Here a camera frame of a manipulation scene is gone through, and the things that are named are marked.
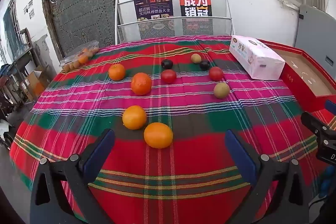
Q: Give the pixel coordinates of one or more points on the cardboard boxes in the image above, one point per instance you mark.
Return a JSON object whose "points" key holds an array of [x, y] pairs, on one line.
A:
{"points": [[34, 82]]}

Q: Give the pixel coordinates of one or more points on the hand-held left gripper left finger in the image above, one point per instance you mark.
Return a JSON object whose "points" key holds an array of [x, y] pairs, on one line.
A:
{"points": [[101, 145]]}

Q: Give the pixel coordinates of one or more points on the studded metal door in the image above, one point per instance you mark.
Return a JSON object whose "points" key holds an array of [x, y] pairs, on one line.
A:
{"points": [[78, 1]]}

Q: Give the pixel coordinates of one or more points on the person's right hand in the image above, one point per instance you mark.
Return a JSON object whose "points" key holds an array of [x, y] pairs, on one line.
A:
{"points": [[328, 178]]}

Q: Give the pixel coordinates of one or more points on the blue framed window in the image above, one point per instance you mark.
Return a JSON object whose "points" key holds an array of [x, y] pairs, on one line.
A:
{"points": [[11, 23]]}

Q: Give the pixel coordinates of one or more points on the metal storage shelf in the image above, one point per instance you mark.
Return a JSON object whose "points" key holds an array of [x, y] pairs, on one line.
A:
{"points": [[22, 56]]}

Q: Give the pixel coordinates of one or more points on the small orange tangerine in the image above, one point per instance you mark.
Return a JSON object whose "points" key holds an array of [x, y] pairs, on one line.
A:
{"points": [[116, 72]]}

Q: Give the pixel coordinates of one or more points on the red cardboard box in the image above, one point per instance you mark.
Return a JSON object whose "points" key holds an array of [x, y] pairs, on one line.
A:
{"points": [[304, 74]]}

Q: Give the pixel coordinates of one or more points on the large brown-green kiwi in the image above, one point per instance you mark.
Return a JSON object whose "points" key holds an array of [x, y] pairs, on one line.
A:
{"points": [[221, 90]]}

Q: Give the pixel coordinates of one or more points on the yellow-orange orange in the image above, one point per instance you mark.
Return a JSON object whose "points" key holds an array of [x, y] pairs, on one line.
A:
{"points": [[158, 135], [134, 117]]}

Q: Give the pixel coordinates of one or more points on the plaid tablecloth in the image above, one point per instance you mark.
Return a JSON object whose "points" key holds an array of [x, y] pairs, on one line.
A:
{"points": [[157, 106]]}

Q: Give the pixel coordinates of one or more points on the white pink tissue pack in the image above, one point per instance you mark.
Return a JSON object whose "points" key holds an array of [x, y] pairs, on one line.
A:
{"points": [[256, 60]]}

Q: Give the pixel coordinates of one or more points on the red and black book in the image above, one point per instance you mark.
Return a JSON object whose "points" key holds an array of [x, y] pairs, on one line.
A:
{"points": [[195, 7]]}

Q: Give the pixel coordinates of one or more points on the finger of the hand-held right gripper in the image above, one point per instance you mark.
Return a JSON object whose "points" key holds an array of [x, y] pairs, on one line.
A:
{"points": [[331, 106], [316, 123]]}

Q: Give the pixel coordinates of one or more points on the dark orange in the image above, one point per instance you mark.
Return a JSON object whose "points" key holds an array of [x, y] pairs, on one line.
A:
{"points": [[141, 83]]}

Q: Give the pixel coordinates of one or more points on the small brown-green kiwi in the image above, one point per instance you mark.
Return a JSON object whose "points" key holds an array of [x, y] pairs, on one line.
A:
{"points": [[196, 58]]}

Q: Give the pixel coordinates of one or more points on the black plum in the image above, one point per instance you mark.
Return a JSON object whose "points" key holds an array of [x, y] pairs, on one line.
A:
{"points": [[166, 64], [204, 64]]}

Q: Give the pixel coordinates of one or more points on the red tomato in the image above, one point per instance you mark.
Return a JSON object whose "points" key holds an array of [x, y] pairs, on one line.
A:
{"points": [[216, 73], [168, 76]]}

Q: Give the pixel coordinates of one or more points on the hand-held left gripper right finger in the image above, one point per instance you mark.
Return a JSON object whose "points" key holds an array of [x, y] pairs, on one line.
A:
{"points": [[239, 146]]}

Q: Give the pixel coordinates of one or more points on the dark cookbook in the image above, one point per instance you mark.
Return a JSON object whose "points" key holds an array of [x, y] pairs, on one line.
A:
{"points": [[153, 6]]}

